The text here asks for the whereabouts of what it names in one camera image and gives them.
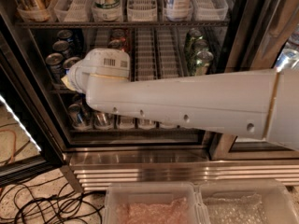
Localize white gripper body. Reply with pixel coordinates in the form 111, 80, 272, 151
66, 48, 130, 93

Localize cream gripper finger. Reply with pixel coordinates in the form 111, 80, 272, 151
61, 76, 71, 90

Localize blue pepsi can front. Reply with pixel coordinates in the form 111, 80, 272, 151
63, 57, 80, 70

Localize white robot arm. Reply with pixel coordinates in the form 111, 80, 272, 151
62, 48, 299, 150

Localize red coca-cola can middle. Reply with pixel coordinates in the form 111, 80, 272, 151
107, 40, 127, 52

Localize red coca-cola can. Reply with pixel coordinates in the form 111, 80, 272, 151
110, 29, 127, 42
107, 40, 127, 52

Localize blue silver can front left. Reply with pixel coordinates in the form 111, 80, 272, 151
45, 52, 65, 84

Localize red coca-cola can rear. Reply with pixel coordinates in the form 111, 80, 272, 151
110, 29, 127, 42

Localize dark can middle left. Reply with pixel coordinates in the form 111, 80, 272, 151
52, 40, 75, 59

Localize dark can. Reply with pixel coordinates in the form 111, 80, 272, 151
57, 29, 82, 53
52, 40, 75, 59

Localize silver can bottom left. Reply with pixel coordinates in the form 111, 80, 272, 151
67, 104, 87, 128

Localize dark can rear left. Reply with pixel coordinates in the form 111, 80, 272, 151
57, 29, 82, 53

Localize open fridge door left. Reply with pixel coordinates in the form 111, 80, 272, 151
0, 17, 63, 188

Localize green can rear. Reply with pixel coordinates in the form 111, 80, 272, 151
184, 28, 203, 52

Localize stainless fridge base grille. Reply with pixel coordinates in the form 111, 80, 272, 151
61, 149, 299, 192

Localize green can middle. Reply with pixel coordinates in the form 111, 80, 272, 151
190, 39, 209, 58

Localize clear bin pink bubble wrap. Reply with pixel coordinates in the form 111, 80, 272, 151
103, 182, 205, 224

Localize orange cable on floor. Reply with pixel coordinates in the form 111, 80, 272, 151
0, 128, 17, 166

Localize black cables on floor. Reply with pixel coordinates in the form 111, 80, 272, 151
0, 175, 104, 224

